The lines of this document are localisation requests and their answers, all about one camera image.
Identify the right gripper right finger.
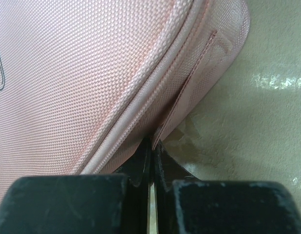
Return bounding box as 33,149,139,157
154,142,201,195

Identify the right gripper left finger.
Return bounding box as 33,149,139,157
114,138,151,187

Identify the pink medicine kit case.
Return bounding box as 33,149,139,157
0,0,250,204

